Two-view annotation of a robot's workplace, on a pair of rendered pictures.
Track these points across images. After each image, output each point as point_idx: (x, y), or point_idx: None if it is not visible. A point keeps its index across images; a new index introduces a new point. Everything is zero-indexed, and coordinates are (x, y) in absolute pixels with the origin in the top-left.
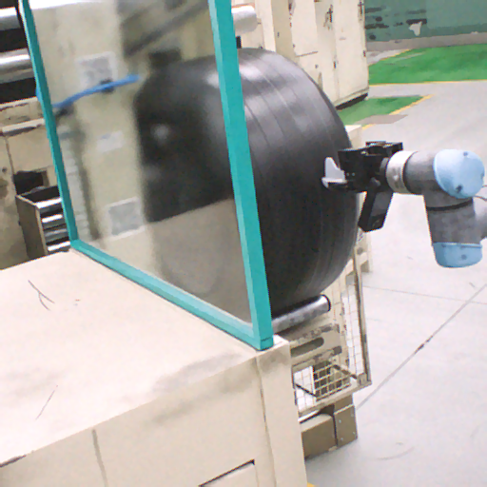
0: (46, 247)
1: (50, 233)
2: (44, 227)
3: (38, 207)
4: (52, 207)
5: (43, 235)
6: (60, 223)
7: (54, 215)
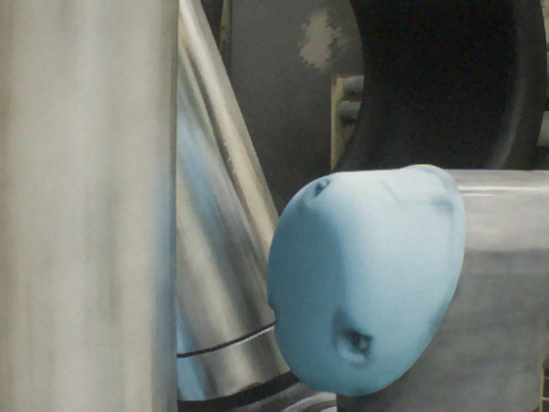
0: (333, 144)
1: (351, 128)
2: (340, 114)
3: (344, 82)
4: (357, 87)
5: (333, 124)
6: (356, 114)
7: (356, 100)
